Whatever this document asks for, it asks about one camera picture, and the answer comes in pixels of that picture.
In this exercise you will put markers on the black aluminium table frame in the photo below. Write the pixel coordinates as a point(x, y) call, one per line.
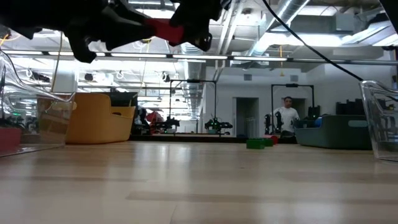
point(186, 138)

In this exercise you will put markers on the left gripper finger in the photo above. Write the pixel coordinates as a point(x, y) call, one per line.
point(199, 21)
point(127, 29)

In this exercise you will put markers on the teal plastic bin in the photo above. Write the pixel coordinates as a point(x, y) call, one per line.
point(335, 133)

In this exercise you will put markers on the person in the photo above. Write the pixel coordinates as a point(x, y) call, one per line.
point(287, 116)

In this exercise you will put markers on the background robot station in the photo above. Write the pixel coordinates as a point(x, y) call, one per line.
point(276, 121)
point(217, 125)

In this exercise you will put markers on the red background object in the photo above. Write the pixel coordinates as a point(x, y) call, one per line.
point(154, 117)

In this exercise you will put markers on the clear plastic bin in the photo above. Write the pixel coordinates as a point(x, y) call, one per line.
point(379, 124)
point(46, 130)

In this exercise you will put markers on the red cylinder block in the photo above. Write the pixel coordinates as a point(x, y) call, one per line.
point(275, 139)

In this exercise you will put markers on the yellow plastic bin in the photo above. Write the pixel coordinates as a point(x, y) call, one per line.
point(93, 121)

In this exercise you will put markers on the small green block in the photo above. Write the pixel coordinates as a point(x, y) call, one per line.
point(255, 143)
point(268, 142)

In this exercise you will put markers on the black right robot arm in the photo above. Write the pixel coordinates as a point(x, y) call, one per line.
point(391, 9)

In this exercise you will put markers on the red wedge block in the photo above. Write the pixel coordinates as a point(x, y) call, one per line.
point(164, 31)
point(9, 140)

